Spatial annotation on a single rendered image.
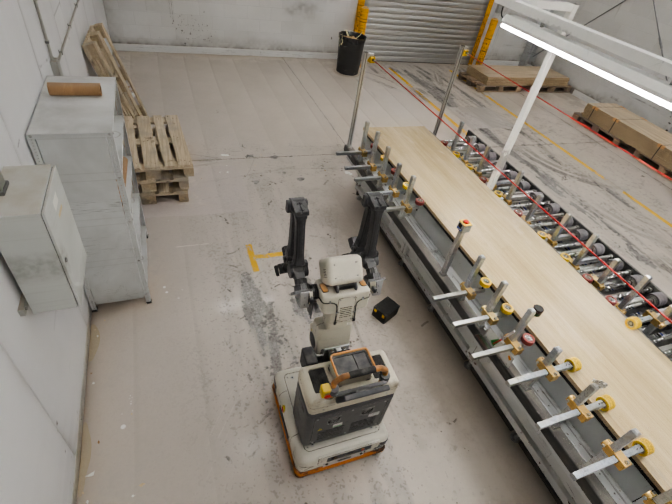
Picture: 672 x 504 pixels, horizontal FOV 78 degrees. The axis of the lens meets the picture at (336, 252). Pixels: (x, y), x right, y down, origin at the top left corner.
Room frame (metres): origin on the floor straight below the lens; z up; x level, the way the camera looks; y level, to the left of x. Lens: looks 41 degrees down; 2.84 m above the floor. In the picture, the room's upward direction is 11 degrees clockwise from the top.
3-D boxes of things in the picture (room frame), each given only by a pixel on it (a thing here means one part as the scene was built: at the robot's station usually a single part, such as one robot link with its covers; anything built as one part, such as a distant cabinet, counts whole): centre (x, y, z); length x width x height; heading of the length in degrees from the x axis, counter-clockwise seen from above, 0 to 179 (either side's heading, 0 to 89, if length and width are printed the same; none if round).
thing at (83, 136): (2.44, 1.85, 0.78); 0.90 x 0.45 x 1.55; 27
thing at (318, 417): (1.34, -0.20, 0.59); 0.55 x 0.34 x 0.83; 117
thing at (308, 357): (1.54, -0.03, 0.68); 0.28 x 0.27 x 0.25; 117
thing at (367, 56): (4.27, 0.05, 1.20); 0.15 x 0.12 x 1.00; 27
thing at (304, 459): (1.42, -0.15, 0.16); 0.67 x 0.64 x 0.25; 27
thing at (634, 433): (1.09, -1.55, 0.91); 0.04 x 0.04 x 0.48; 27
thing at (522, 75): (10.23, -3.33, 0.23); 2.41 x 0.77 x 0.17; 119
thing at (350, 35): (8.94, 0.51, 0.36); 0.59 x 0.58 x 0.73; 27
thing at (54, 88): (2.54, 1.91, 1.59); 0.30 x 0.08 x 0.08; 117
